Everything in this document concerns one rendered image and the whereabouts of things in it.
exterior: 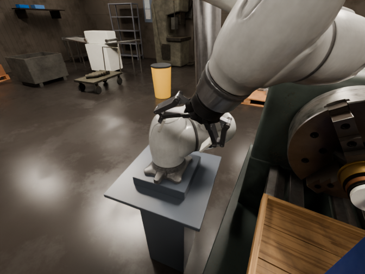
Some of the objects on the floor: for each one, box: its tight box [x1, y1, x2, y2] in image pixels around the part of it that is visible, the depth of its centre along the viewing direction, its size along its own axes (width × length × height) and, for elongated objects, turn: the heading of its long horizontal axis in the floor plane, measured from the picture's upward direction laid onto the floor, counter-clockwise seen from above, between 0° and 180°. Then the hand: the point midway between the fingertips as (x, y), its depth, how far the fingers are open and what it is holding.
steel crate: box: [4, 52, 68, 88], centre depth 453 cm, size 80×95×65 cm
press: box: [151, 0, 195, 67], centre depth 575 cm, size 143×123×273 cm
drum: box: [150, 63, 171, 99], centre depth 366 cm, size 40×40×64 cm
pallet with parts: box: [241, 88, 269, 107], centre depth 364 cm, size 109×76×32 cm
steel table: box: [61, 35, 88, 63], centre depth 724 cm, size 62×163×84 cm, turn 159°
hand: (182, 136), depth 52 cm, fingers open, 13 cm apart
